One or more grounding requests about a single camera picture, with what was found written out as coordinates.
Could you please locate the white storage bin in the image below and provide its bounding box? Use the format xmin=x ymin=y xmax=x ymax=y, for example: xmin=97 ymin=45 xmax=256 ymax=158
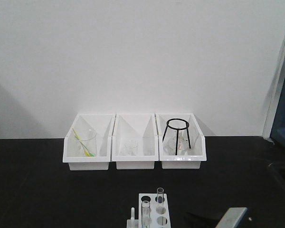
xmin=111 ymin=113 xmax=159 ymax=170
xmin=155 ymin=114 xmax=207 ymax=169
xmin=63 ymin=114 xmax=116 ymax=171

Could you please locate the clear glass flask right bin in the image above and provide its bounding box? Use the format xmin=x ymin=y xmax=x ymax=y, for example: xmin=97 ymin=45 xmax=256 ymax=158
xmin=164 ymin=136 xmax=189 ymax=156

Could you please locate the middle white storage bin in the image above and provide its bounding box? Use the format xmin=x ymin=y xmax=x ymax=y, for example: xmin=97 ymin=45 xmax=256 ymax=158
xmin=111 ymin=113 xmax=159 ymax=170

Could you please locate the small clear beaker middle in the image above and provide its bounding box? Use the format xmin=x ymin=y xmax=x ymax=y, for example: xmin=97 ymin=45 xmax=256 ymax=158
xmin=124 ymin=140 xmax=138 ymax=156

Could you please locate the right white storage bin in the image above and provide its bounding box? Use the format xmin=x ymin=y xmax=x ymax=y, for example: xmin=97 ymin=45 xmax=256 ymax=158
xmin=155 ymin=114 xmax=207 ymax=169

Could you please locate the black wire tripod stand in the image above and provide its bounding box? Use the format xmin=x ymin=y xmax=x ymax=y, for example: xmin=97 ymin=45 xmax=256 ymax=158
xmin=162 ymin=118 xmax=191 ymax=149

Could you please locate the left white storage bin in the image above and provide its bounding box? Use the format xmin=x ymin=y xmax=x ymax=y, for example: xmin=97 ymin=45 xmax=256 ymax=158
xmin=63 ymin=114 xmax=116 ymax=171

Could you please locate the clear glass beaker left bin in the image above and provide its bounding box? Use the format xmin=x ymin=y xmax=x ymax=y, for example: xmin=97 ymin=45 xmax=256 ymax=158
xmin=76 ymin=129 xmax=97 ymax=156

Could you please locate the clear test tube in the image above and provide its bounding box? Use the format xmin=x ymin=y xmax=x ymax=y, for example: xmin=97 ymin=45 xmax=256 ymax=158
xmin=141 ymin=200 xmax=151 ymax=228
xmin=156 ymin=187 xmax=164 ymax=206

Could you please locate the front clear test tube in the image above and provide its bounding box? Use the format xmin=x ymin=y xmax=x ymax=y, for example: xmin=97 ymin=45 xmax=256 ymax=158
xmin=141 ymin=200 xmax=151 ymax=228

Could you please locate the white test tube rack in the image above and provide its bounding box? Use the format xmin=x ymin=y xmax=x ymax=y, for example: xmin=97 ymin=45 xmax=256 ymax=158
xmin=126 ymin=193 xmax=171 ymax=228

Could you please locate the rear clear test tube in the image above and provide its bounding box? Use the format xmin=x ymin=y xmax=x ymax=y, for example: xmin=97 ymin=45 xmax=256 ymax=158
xmin=156 ymin=187 xmax=164 ymax=206

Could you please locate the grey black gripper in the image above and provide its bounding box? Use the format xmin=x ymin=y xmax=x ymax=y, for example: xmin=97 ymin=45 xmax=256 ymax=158
xmin=184 ymin=207 xmax=247 ymax=228

